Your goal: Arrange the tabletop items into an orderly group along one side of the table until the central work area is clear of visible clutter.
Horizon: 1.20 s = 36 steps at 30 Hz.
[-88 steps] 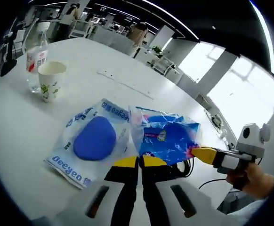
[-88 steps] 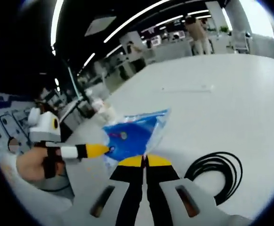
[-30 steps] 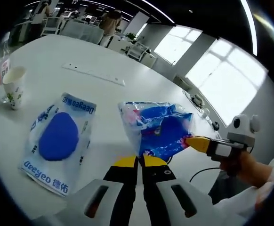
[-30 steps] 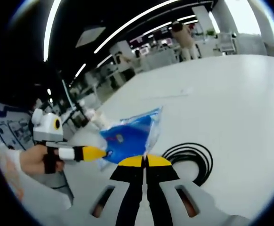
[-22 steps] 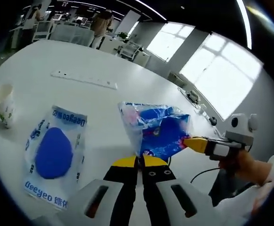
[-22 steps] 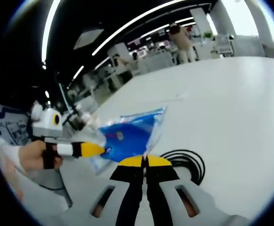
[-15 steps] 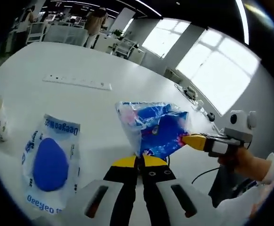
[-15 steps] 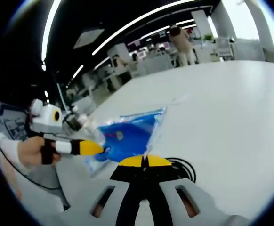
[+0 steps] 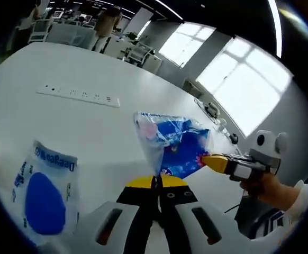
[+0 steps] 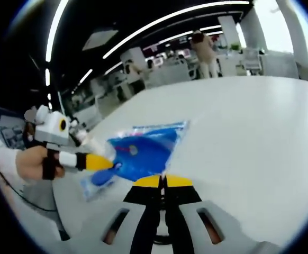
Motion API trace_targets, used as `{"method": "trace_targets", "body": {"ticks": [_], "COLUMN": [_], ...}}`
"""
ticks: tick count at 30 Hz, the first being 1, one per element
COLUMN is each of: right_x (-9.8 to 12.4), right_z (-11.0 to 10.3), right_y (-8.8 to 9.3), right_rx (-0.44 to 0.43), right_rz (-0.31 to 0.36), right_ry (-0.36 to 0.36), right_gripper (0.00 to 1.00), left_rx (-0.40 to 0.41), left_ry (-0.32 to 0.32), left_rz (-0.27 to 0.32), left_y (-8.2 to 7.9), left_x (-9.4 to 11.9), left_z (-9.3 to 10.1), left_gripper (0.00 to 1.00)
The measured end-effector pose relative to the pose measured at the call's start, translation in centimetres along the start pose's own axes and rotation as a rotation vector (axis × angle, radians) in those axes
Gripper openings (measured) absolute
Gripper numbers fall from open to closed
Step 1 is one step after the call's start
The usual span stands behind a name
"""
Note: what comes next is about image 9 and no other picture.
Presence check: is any small white device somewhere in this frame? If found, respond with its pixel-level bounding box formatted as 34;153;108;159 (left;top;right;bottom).
204;102;221;117

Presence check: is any wide window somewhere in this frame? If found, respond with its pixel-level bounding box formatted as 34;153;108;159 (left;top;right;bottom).
196;37;294;137

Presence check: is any blue plastic wrapper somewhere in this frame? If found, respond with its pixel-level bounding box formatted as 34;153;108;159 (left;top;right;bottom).
133;111;213;181

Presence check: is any narrow window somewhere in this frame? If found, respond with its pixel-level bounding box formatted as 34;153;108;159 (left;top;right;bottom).
158;22;217;63

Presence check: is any person's right hand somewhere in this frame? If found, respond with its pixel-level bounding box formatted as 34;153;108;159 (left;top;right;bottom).
240;172;303;211

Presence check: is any white packet with blue oval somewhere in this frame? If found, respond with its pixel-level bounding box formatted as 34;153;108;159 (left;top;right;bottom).
11;139;80;246

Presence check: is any white power strip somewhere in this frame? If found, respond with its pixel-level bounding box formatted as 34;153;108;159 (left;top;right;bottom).
35;84;121;108

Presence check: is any straight ceiling light strip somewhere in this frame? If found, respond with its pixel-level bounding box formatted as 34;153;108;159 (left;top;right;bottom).
267;0;283;58

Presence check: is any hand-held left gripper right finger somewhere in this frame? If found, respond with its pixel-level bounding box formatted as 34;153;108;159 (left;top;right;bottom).
156;175;252;254

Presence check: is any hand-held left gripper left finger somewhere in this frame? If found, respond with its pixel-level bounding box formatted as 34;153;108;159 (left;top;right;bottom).
71;175;157;254

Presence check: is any white office chair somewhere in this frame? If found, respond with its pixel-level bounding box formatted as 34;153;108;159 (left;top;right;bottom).
127;43;155;67
28;20;51;43

